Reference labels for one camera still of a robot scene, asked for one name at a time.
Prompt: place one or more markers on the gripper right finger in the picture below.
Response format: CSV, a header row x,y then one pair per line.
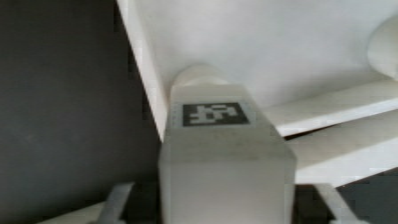
x,y
320,207

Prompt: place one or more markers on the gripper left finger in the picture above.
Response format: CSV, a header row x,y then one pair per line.
x,y
132,204

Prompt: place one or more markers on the white square table top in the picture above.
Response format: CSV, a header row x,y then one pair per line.
x,y
288,47

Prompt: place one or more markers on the white front fence bar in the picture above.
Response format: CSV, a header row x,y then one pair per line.
x,y
348,151

